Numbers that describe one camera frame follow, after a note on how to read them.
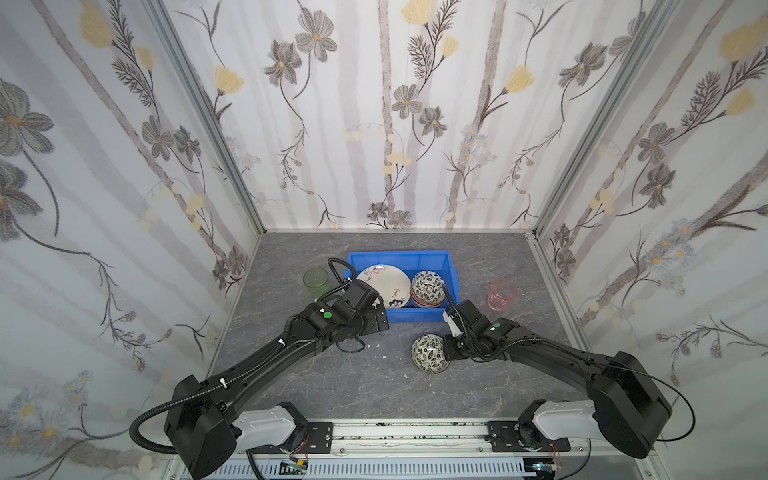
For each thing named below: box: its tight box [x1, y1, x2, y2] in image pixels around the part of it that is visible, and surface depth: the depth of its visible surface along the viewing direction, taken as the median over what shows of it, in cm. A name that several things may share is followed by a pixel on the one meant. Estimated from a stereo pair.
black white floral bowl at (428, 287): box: [411, 270, 446, 305], surface depth 96 cm
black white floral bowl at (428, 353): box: [410, 333, 451, 375], surface depth 88 cm
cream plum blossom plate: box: [356, 264, 412, 309], surface depth 104 cm
